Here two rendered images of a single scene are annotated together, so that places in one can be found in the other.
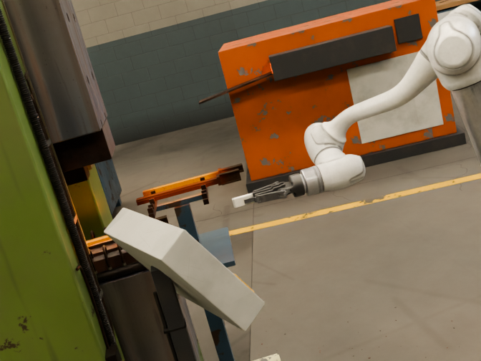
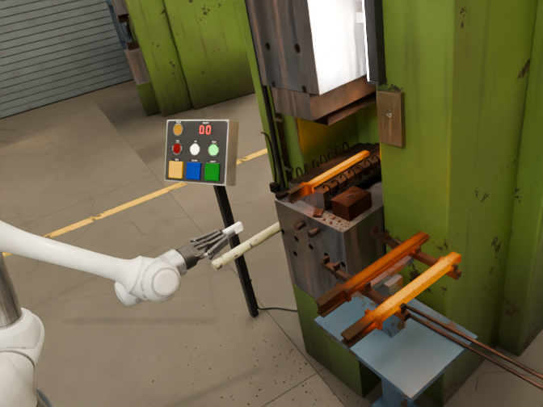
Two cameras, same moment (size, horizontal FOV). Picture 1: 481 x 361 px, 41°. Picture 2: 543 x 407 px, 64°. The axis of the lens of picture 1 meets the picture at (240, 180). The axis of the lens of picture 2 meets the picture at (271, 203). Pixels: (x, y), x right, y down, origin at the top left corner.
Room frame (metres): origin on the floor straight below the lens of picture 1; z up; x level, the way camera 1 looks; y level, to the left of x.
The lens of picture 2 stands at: (3.15, -0.46, 1.79)
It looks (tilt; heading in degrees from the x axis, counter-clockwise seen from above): 30 degrees down; 151
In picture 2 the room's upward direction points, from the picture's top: 12 degrees counter-clockwise
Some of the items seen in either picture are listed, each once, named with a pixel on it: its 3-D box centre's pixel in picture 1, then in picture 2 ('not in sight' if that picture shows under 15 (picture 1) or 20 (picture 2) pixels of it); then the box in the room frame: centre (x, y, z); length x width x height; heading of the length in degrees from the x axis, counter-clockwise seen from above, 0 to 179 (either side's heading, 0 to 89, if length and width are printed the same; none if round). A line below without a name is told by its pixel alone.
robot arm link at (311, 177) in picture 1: (310, 180); (173, 264); (2.01, -0.22, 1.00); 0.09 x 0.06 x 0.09; 4
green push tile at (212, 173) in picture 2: not in sight; (212, 172); (1.54, 0.17, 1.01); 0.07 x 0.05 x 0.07; 29
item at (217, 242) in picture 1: (195, 253); (390, 329); (2.45, 0.25, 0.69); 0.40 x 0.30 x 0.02; 1
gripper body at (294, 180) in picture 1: (289, 187); (193, 253); (2.00, -0.15, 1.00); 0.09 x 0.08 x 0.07; 94
